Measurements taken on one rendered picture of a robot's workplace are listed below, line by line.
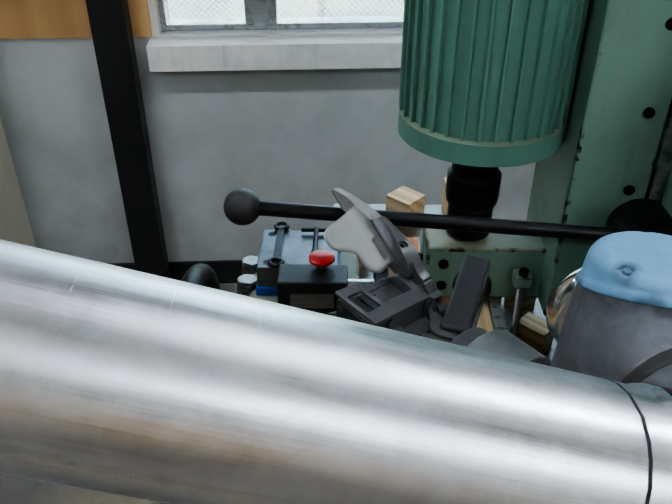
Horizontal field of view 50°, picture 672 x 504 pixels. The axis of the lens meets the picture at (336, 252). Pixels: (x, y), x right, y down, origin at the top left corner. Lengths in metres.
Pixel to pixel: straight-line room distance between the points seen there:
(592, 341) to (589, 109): 0.34
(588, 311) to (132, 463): 0.29
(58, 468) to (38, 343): 0.05
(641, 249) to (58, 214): 2.20
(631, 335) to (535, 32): 0.34
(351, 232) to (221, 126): 1.64
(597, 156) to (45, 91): 1.82
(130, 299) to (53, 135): 2.12
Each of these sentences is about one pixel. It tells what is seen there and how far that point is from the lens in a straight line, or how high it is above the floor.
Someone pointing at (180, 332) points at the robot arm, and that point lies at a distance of 0.27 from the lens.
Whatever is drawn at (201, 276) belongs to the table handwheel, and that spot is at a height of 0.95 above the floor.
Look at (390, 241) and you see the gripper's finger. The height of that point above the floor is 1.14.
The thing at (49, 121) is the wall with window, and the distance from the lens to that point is 2.36.
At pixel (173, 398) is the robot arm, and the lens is 0.26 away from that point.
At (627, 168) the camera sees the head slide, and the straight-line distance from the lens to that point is 0.79.
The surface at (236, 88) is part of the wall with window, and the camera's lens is 2.21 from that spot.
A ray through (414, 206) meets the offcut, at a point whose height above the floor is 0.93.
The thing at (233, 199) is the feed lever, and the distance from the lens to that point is 0.67.
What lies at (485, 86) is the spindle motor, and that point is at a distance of 0.69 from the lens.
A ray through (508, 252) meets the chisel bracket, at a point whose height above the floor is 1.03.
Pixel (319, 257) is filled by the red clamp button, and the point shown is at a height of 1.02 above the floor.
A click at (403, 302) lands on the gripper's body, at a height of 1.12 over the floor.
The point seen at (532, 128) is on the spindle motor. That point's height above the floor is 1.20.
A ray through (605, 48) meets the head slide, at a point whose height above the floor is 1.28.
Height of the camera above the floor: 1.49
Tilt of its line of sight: 34 degrees down
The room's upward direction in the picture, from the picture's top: straight up
